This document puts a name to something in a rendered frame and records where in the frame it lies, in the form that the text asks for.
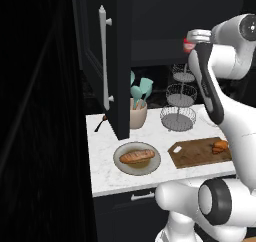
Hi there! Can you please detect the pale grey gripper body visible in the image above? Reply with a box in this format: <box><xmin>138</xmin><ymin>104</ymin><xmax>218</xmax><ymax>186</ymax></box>
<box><xmin>186</xmin><ymin>28</ymin><xmax>214</xmax><ymax>45</ymax></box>

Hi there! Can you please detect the red jam jar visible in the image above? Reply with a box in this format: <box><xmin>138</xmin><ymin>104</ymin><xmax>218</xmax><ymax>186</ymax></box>
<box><xmin>183</xmin><ymin>37</ymin><xmax>197</xmax><ymax>54</ymax></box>

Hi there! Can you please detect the black upper cabinet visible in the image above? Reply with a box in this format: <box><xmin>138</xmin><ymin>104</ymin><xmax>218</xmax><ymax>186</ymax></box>
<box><xmin>130</xmin><ymin>0</ymin><xmax>256</xmax><ymax>68</ymax></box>

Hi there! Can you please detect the black cabinet door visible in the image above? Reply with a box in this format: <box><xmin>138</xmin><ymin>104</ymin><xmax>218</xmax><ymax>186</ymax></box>
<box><xmin>71</xmin><ymin>0</ymin><xmax>133</xmax><ymax>141</ymax></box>

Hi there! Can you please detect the orange-brown croissant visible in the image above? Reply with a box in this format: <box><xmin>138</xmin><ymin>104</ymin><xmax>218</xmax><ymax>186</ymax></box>
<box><xmin>211</xmin><ymin>139</ymin><xmax>230</xmax><ymax>155</ymax></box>

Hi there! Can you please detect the brown wooden cutting board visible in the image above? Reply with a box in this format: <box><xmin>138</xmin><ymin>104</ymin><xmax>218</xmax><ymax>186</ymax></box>
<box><xmin>166</xmin><ymin>136</ymin><xmax>234</xmax><ymax>170</ymax></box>

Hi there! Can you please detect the black tall cabinet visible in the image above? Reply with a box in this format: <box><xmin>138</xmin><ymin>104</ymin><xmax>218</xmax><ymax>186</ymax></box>
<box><xmin>0</xmin><ymin>0</ymin><xmax>98</xmax><ymax>242</ymax></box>

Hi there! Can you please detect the beige utensil pot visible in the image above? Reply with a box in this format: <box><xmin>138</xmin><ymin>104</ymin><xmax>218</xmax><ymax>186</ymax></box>
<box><xmin>129</xmin><ymin>97</ymin><xmax>149</xmax><ymax>131</ymax></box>

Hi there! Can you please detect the brown baguette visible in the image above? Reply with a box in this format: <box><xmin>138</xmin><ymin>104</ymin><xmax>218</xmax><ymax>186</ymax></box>
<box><xmin>118</xmin><ymin>148</ymin><xmax>157</xmax><ymax>165</ymax></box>

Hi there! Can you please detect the grey round plate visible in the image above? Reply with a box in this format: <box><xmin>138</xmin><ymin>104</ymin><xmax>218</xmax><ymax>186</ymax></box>
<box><xmin>112</xmin><ymin>141</ymin><xmax>162</xmax><ymax>177</ymax></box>

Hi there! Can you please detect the black drawer front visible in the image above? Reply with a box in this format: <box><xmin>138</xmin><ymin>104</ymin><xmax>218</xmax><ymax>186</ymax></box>
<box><xmin>92</xmin><ymin>185</ymin><xmax>171</xmax><ymax>242</ymax></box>

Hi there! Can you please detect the grey three-tier wire stand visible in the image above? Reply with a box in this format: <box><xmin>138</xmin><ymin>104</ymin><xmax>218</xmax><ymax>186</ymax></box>
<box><xmin>159</xmin><ymin>62</ymin><xmax>198</xmax><ymax>133</ymax></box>

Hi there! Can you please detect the grey cabinet door handle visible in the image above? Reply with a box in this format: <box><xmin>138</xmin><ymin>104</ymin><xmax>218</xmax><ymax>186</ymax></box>
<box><xmin>98</xmin><ymin>4</ymin><xmax>115</xmax><ymax>112</ymax></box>

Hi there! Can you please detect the black-handled tool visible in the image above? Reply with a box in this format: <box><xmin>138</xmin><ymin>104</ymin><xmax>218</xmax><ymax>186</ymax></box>
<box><xmin>93</xmin><ymin>114</ymin><xmax>108</xmax><ymax>133</ymax></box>

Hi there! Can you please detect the grey drawer handle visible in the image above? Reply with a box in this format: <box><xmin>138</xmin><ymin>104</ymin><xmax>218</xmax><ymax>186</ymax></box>
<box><xmin>130</xmin><ymin>191</ymin><xmax>157</xmax><ymax>202</ymax></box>

